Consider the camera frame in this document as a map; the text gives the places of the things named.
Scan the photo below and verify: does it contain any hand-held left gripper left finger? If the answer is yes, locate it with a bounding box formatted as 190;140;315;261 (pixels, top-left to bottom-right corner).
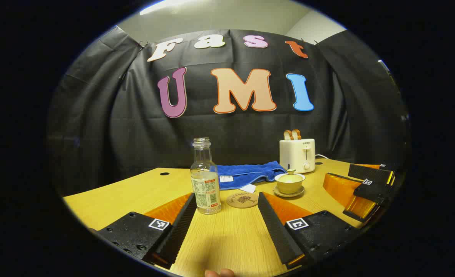
96;192;198;270

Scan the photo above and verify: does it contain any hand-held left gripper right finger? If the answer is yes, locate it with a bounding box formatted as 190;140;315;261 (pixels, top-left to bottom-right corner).
258;192;363;270

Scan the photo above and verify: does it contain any round cork coaster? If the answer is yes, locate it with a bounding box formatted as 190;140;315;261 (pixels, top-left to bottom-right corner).
226;192;259;209

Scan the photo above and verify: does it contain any clear plastic water bottle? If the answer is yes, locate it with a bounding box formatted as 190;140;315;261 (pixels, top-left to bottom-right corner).
190;137;222;215

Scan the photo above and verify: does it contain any yellow teacup lid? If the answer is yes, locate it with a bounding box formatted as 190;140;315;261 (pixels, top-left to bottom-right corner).
274;169;306;184

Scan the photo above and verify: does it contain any yellow ceramic saucer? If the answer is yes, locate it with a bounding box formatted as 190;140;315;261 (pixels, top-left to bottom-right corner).
273;186;305;199

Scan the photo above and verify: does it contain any blue towel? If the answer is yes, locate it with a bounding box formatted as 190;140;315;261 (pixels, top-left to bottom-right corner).
210;161;288;194

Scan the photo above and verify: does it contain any white toaster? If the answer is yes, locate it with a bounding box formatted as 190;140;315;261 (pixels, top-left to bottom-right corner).
279;138;316;174

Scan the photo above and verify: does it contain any black backdrop cloth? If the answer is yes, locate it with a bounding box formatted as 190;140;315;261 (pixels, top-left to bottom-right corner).
47;26;411;197

